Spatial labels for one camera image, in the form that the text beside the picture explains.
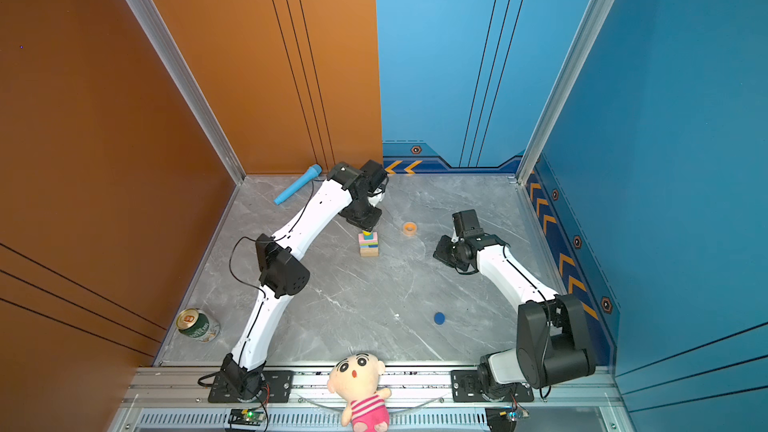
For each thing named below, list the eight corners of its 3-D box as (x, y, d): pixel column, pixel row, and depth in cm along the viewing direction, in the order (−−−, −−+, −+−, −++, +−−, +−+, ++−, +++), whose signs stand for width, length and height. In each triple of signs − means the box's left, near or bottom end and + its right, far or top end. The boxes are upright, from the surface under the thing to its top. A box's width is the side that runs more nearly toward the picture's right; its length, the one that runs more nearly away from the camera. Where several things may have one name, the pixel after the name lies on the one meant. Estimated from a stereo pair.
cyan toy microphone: (274, 202, 115) (271, 196, 112) (317, 169, 127) (315, 162, 124) (280, 207, 113) (278, 201, 110) (323, 172, 125) (322, 166, 122)
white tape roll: (194, 344, 82) (170, 331, 73) (203, 322, 86) (180, 308, 77) (217, 344, 82) (195, 331, 73) (224, 322, 86) (205, 308, 77)
